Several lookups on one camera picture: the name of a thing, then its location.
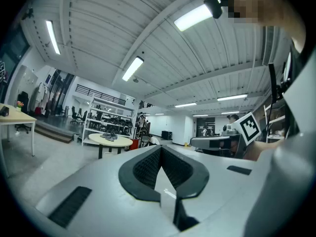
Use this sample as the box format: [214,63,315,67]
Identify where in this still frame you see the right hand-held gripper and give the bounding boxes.
[190,111,262,159]

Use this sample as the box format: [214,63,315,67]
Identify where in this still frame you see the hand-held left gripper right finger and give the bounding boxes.
[161,144,210,232]

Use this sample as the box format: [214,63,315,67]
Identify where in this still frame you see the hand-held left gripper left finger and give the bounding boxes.
[118,144,163,203]

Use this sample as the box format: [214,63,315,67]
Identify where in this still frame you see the person's right forearm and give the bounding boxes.
[243,139,284,161]

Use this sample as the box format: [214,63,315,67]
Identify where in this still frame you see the long ceiling light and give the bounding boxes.
[45,20,61,55]
[174,102,198,109]
[217,94,248,102]
[121,56,145,82]
[173,3,213,32]

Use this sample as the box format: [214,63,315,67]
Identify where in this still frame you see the red box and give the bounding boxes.
[129,137,141,151]

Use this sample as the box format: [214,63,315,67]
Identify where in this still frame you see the round beige table black base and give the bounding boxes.
[88,132,134,160]

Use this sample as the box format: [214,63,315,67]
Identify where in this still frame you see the white storage shelf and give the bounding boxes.
[262,102,287,143]

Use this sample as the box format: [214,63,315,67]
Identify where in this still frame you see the grey crumpled cloth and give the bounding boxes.
[99,132,119,142]

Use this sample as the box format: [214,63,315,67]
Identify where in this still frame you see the row of black round devices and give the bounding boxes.
[88,115,134,136]

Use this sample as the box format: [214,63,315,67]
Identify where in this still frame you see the white metal shelf rack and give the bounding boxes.
[81,95,138,147]

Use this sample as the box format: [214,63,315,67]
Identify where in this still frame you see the black office chair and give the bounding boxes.
[70,106,83,126]
[14,91,31,134]

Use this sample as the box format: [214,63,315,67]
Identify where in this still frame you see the wooden steps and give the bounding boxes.
[34,120,75,144]

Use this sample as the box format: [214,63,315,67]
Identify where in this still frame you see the clothes rack with pale garments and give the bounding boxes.
[34,82,52,116]

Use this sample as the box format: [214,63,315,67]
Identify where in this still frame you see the light wooden desk white legs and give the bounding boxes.
[0,103,38,178]

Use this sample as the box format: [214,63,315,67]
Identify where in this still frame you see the person's upper body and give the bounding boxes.
[219,0,316,138]

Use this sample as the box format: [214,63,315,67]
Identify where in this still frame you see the black head-worn camera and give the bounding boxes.
[203,0,223,19]

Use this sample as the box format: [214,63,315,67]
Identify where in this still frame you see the white wall panel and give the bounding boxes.
[14,65,39,104]

